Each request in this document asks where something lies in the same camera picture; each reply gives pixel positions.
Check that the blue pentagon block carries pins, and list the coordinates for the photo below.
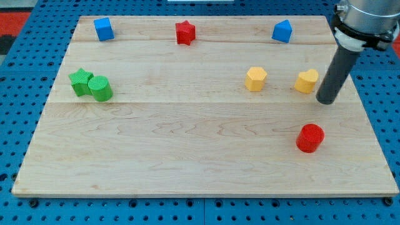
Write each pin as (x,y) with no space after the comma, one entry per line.
(282,31)

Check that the green cylinder block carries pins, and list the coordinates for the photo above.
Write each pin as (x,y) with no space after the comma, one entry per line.
(100,88)

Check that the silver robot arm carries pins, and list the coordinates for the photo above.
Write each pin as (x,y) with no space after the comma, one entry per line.
(357,25)

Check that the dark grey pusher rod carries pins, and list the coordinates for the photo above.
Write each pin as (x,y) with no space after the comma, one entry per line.
(337,73)

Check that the blue cube block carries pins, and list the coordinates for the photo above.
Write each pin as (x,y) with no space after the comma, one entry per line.
(103,29)

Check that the yellow hexagon block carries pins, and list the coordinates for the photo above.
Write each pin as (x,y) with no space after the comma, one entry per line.
(255,79)

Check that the green star block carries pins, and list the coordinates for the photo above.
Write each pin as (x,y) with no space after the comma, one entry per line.
(79,82)

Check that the yellow heart block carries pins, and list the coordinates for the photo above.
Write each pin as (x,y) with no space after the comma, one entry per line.
(306,81)

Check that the red cylinder block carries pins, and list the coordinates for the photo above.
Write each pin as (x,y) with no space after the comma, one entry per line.
(310,138)

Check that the wooden board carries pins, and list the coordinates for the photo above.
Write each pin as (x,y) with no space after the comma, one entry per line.
(182,124)

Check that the red star block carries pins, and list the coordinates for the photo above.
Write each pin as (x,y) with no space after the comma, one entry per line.
(185,32)

